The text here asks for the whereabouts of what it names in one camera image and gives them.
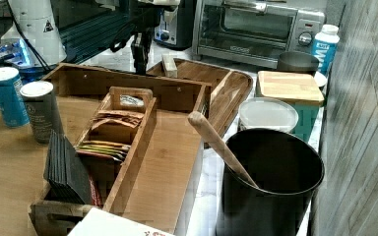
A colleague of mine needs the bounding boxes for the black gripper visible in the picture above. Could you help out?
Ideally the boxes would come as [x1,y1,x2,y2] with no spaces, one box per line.
[128,0,181,75]

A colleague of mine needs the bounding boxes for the wooden drawer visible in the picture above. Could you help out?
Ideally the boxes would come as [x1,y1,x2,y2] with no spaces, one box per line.
[44,64,211,236]

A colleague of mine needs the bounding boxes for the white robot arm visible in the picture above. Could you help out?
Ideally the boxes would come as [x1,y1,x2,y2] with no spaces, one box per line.
[6,0,180,75]

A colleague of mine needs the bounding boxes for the black silver toaster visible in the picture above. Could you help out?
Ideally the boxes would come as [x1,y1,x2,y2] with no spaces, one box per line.
[155,0,197,50]

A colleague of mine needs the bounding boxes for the small wooden block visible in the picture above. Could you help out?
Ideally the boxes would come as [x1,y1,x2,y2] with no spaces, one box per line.
[162,54,177,78]

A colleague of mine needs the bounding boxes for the silver toaster oven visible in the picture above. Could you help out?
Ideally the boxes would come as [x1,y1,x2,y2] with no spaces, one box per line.
[192,0,326,68]

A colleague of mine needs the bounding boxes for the wooden tray with rim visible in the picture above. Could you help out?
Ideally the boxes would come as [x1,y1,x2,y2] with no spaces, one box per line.
[157,58,253,145]

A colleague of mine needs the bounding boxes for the wooden tea bag caddy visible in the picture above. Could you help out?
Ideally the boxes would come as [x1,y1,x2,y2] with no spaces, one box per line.
[30,87,157,236]

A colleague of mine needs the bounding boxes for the grey cylindrical canister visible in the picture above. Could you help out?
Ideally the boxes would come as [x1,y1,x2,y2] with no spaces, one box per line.
[20,81,64,145]

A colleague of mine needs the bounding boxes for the blue salt canister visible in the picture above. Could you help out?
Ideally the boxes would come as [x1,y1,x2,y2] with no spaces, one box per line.
[0,67,29,128]

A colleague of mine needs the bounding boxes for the dark grey cup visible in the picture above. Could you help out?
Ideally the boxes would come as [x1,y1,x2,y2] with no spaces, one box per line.
[277,51,319,76]

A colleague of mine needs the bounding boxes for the black coaster stack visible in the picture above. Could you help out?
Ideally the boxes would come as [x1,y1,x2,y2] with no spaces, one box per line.
[43,131,92,205]

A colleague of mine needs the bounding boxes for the teal container with wood lid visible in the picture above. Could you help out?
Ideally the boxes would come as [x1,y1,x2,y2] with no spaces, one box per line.
[255,71,324,142]

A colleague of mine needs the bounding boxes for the white blue-label bottle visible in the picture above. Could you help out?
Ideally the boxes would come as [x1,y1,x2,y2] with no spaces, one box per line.
[311,25,340,76]

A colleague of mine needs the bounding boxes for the white box corner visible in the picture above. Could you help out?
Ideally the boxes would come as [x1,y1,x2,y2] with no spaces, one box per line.
[67,207,174,236]

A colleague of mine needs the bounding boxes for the black utensil holder bucket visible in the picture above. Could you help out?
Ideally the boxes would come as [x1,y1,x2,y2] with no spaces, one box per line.
[215,128,325,236]

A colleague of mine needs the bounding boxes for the wooden utensil handle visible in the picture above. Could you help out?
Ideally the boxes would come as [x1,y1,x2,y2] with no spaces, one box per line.
[188,111,258,188]

